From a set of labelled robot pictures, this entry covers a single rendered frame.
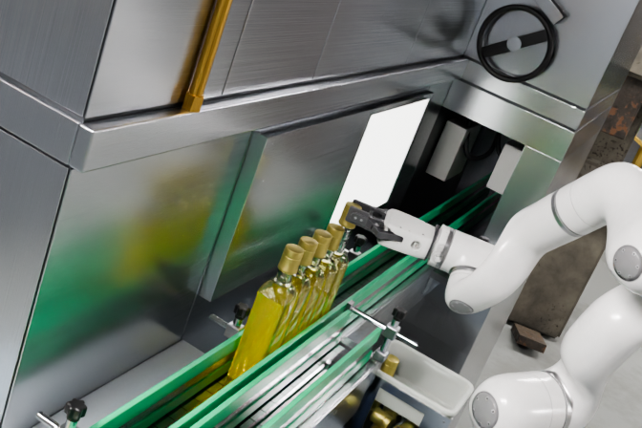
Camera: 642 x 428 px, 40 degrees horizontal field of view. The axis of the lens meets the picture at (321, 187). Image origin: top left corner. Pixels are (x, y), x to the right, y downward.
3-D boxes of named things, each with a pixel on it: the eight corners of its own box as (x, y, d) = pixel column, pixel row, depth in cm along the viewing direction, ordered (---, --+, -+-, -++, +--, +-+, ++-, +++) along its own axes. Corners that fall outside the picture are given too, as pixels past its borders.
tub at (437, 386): (377, 365, 211) (391, 335, 208) (461, 415, 204) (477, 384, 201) (348, 394, 195) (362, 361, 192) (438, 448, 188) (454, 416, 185)
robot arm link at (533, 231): (583, 277, 147) (465, 327, 170) (597, 205, 156) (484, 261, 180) (543, 247, 145) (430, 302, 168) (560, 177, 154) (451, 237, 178)
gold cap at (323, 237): (311, 246, 169) (319, 226, 167) (328, 255, 168) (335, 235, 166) (304, 251, 166) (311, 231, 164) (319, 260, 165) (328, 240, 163)
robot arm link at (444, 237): (437, 276, 171) (422, 270, 171) (438, 259, 179) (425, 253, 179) (454, 239, 168) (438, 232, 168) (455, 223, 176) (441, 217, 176)
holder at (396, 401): (347, 382, 215) (369, 329, 210) (447, 442, 206) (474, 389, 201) (315, 411, 200) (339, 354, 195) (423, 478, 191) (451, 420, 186)
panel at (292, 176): (377, 201, 246) (423, 88, 234) (387, 205, 245) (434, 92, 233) (197, 294, 166) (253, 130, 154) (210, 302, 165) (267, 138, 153)
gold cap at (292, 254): (293, 277, 155) (302, 255, 153) (275, 268, 155) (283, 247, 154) (298, 269, 158) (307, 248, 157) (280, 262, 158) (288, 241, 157)
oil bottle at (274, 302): (241, 365, 168) (277, 269, 161) (266, 380, 166) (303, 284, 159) (225, 375, 163) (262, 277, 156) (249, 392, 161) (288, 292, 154)
